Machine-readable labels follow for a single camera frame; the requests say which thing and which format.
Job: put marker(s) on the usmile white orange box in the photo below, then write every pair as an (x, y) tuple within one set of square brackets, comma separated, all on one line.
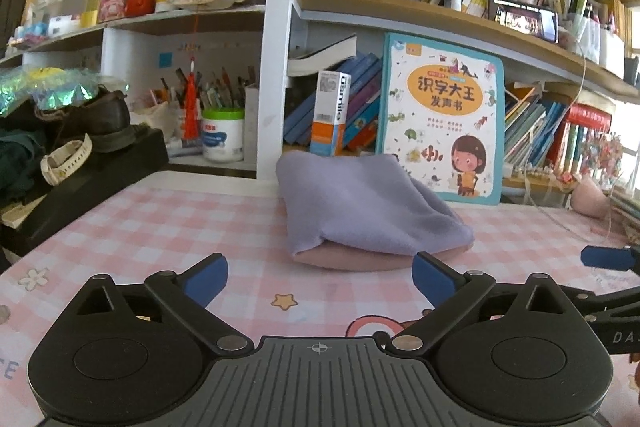
[(330, 113)]

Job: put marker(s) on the white plastic jar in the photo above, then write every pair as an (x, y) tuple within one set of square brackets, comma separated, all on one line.
[(222, 134)]

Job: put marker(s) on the teal children's sound book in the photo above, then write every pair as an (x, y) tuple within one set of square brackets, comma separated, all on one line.
[(442, 117)]

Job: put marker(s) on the white wristwatch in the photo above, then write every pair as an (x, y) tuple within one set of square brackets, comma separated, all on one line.
[(65, 160)]

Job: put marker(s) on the smartphone on shelf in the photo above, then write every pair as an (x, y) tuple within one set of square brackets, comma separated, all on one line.
[(528, 19)]

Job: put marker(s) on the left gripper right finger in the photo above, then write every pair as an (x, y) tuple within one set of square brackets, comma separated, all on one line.
[(456, 299)]

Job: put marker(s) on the row of leaning books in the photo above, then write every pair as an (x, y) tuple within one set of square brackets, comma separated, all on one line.
[(533, 114)]

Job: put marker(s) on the holographic crumpled bag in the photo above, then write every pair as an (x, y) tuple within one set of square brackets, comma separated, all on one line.
[(52, 88)]

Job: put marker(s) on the red tassel ornament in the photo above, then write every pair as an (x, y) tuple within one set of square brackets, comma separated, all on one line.
[(190, 104)]

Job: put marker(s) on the white bookshelf frame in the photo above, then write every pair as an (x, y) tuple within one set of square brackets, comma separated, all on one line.
[(275, 42)]

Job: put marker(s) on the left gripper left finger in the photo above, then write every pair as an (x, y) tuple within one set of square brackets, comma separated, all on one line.
[(185, 297)]

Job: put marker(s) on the pink and purple sweater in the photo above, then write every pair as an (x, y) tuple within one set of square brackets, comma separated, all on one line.
[(363, 214)]

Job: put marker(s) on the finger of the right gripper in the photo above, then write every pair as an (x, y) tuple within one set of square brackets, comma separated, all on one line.
[(618, 259), (613, 317)]

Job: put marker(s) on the dark green garment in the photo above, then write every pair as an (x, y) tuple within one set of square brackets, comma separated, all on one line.
[(21, 153)]

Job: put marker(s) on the pink plush toy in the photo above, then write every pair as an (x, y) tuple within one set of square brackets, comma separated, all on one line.
[(589, 200)]

